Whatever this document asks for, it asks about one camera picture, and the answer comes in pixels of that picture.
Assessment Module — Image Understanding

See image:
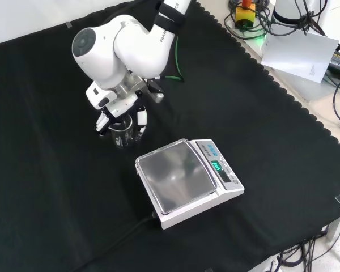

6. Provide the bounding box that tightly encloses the white electronic balance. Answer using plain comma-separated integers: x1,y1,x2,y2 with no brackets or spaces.
134,138,245,231

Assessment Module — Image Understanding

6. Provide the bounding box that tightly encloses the black bench cloth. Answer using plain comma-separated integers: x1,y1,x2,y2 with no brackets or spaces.
0,0,340,272

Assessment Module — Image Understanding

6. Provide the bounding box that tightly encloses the black floor cable bundle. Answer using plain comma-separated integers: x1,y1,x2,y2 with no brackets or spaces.
269,223,338,272

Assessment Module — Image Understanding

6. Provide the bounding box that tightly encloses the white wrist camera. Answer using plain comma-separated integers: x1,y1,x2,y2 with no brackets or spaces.
86,81,117,111

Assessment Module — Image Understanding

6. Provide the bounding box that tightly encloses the pale board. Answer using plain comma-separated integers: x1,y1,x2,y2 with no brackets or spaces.
260,23,340,84

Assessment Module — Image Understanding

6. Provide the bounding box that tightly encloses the clear glass beaker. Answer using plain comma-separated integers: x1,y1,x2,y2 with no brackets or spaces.
108,118,135,150

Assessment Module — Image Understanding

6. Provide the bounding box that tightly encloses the yellow stop button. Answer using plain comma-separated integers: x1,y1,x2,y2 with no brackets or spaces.
234,0,257,29

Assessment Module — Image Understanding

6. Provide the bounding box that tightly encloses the black balance power cable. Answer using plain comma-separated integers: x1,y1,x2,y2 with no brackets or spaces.
79,211,160,272

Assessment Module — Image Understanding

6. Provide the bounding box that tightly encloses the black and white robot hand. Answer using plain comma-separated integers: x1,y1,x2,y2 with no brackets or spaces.
95,94,149,142

